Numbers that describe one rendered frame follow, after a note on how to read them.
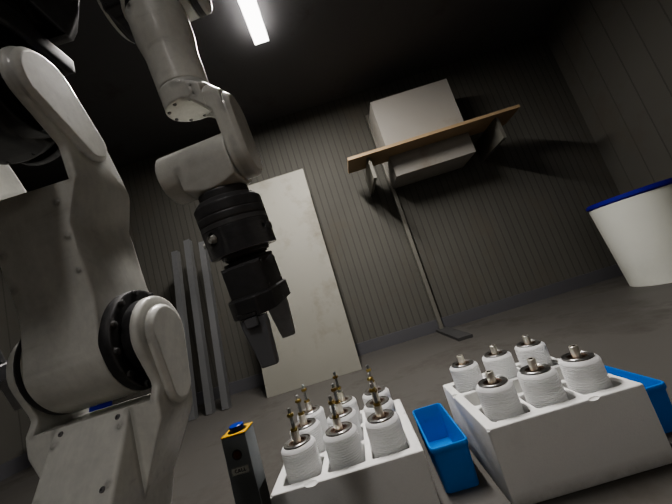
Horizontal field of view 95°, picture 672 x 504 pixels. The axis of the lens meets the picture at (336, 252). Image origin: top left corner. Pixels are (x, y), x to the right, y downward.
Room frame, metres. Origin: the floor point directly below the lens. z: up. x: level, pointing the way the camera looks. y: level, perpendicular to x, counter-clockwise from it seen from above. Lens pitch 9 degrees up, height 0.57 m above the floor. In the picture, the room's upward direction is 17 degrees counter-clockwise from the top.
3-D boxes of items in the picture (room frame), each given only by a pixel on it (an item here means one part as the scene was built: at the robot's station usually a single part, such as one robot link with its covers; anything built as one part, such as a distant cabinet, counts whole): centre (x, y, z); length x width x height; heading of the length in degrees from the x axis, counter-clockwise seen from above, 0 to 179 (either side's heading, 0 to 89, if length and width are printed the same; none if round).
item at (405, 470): (1.01, 0.13, 0.09); 0.39 x 0.39 x 0.18; 0
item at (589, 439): (1.01, -0.42, 0.09); 0.39 x 0.39 x 0.18; 89
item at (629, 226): (2.57, -2.48, 0.37); 0.61 x 0.60 x 0.73; 89
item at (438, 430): (1.08, -0.14, 0.06); 0.30 x 0.11 x 0.12; 179
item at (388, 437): (0.89, 0.02, 0.16); 0.10 x 0.10 x 0.18
